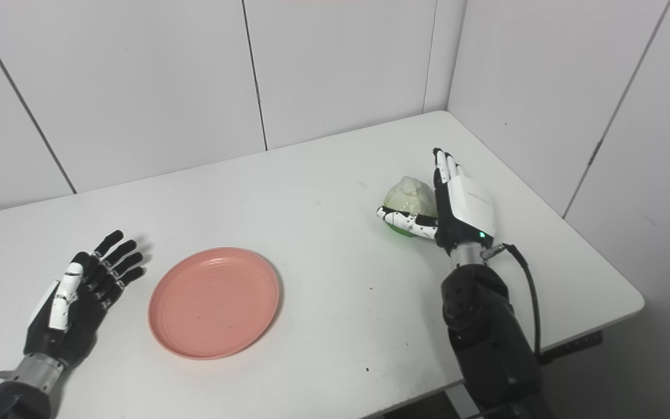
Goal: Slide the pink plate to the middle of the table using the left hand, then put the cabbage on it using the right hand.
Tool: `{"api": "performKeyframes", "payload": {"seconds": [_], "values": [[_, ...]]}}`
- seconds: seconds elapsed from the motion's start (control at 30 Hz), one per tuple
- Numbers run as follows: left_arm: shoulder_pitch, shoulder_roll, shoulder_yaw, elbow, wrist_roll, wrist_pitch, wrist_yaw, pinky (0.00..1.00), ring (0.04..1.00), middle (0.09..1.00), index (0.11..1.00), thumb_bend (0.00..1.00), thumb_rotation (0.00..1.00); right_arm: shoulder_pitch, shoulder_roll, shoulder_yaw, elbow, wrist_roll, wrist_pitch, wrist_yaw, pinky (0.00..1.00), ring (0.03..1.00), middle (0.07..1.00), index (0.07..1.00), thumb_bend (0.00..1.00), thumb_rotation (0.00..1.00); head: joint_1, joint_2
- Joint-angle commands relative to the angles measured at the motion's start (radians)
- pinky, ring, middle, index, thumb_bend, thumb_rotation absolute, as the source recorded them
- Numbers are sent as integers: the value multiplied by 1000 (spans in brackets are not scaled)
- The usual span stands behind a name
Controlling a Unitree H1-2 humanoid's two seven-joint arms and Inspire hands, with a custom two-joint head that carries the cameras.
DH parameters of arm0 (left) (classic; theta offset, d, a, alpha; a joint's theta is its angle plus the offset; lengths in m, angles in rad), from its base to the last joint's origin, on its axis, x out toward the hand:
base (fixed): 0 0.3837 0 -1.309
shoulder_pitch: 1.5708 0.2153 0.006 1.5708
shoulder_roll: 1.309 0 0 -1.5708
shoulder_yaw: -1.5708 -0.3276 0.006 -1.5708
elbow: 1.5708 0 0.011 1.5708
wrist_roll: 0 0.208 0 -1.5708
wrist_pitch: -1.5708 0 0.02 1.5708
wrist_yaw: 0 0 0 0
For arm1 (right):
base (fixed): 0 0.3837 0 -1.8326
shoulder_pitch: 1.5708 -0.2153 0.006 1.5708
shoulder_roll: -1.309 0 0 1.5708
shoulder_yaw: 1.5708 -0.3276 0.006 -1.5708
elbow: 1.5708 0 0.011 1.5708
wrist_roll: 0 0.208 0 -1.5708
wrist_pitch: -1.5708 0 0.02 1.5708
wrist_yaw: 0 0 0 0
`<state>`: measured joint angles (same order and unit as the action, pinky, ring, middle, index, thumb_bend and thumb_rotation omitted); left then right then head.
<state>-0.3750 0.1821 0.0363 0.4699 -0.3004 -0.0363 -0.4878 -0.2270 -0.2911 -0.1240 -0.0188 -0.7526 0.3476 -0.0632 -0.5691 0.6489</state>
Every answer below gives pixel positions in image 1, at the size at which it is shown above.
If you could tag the pink round plate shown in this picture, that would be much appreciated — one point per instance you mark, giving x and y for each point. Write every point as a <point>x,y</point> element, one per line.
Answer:
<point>214,302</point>

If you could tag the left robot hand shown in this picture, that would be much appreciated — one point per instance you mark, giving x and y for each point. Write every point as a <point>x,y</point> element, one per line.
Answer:
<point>82,302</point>

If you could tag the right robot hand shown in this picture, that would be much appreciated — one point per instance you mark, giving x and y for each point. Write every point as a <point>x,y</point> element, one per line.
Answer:
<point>457,209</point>

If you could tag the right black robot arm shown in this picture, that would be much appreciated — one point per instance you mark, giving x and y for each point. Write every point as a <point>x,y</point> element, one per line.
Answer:
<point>486,331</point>

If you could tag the green white cabbage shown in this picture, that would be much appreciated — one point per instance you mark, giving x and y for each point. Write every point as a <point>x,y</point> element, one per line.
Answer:
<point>409,198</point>

